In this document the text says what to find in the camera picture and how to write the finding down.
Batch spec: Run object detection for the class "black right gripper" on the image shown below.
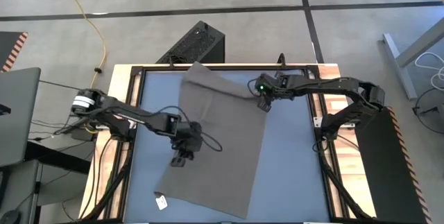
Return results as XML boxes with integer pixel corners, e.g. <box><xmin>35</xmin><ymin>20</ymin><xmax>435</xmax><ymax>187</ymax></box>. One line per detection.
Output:
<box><xmin>255</xmin><ymin>74</ymin><xmax>291</xmax><ymax>113</ymax></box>

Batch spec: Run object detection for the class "black computer tower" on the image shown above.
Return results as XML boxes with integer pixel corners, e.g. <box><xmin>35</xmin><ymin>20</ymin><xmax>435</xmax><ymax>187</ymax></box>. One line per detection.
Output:
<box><xmin>155</xmin><ymin>20</ymin><xmax>225</xmax><ymax>64</ymax></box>

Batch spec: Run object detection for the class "grey woven towel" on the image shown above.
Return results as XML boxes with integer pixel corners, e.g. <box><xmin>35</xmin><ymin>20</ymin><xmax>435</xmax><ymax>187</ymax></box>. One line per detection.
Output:
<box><xmin>154</xmin><ymin>61</ymin><xmax>268</xmax><ymax>220</ymax></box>

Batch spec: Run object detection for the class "white floor cable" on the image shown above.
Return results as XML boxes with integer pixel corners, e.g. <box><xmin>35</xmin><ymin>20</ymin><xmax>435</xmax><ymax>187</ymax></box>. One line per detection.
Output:
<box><xmin>414</xmin><ymin>51</ymin><xmax>444</xmax><ymax>92</ymax></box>

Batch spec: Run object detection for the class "light wooden desk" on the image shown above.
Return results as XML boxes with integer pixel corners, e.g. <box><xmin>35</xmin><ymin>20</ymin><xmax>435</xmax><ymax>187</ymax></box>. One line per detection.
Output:
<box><xmin>382</xmin><ymin>0</ymin><xmax>444</xmax><ymax>100</ymax></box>

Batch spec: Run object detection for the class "grey side desk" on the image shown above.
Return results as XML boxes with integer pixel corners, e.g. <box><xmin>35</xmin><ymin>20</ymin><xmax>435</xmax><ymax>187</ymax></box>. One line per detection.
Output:
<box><xmin>0</xmin><ymin>160</ymin><xmax>89</xmax><ymax>224</ymax></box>

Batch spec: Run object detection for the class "yellow floor cable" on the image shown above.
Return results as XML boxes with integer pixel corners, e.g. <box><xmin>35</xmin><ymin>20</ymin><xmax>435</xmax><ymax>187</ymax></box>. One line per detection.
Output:
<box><xmin>55</xmin><ymin>0</ymin><xmax>107</xmax><ymax>89</ymax></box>

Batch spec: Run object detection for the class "blue grey table mat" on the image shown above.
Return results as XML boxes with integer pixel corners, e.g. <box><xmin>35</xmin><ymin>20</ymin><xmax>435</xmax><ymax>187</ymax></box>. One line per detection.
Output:
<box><xmin>123</xmin><ymin>69</ymin><xmax>330</xmax><ymax>223</ymax></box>

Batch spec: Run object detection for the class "black aluminium table frame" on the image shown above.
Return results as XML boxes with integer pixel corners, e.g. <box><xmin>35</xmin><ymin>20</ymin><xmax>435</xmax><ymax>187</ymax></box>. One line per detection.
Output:
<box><xmin>81</xmin><ymin>53</ymin><xmax>374</xmax><ymax>224</ymax></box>

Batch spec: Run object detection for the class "black floor cable loop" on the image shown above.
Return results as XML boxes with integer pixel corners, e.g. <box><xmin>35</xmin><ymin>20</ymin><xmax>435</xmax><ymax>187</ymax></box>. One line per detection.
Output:
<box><xmin>411</xmin><ymin>88</ymin><xmax>444</xmax><ymax>135</ymax></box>

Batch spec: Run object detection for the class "grey laptop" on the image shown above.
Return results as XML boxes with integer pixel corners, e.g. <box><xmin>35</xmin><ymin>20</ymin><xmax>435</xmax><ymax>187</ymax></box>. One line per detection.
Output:
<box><xmin>0</xmin><ymin>67</ymin><xmax>42</xmax><ymax>168</ymax></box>

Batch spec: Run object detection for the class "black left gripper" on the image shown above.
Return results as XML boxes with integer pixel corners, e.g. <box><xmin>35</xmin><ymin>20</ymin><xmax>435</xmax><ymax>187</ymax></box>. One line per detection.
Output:
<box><xmin>170</xmin><ymin>121</ymin><xmax>204</xmax><ymax>168</ymax></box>

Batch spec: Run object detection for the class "black mat orange striped edge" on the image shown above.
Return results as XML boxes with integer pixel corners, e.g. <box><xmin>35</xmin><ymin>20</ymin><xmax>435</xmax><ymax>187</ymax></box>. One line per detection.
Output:
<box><xmin>0</xmin><ymin>31</ymin><xmax>28</xmax><ymax>73</ymax></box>
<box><xmin>354</xmin><ymin>105</ymin><xmax>433</xmax><ymax>224</ymax></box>

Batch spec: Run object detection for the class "black computer mouse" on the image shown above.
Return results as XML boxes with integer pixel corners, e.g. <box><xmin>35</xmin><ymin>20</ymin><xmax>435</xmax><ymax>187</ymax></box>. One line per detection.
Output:
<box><xmin>0</xmin><ymin>209</ymin><xmax>22</xmax><ymax>224</ymax></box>

